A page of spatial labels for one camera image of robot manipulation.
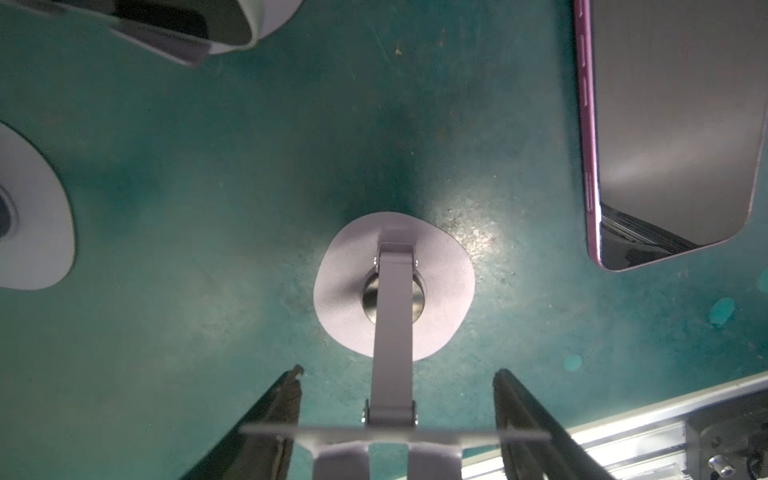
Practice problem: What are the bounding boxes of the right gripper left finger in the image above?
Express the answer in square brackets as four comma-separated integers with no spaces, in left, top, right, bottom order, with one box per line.
[183,365,304,479]

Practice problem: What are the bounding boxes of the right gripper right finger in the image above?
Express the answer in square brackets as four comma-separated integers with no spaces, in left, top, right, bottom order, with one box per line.
[493,369,612,479]

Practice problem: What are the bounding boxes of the purple round stand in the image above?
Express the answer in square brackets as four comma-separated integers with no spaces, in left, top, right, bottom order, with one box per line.
[1,124,76,291]
[240,222,531,479]
[209,0,303,55]

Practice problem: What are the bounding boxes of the purple phone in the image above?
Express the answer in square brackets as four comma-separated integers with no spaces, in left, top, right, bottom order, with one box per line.
[573,1,767,272]

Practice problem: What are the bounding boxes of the white middle-right phone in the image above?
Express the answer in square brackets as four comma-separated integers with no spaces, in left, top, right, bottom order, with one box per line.
[11,0,265,67]

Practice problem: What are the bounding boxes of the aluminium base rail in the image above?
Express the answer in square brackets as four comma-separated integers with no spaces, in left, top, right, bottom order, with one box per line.
[461,373,767,479]

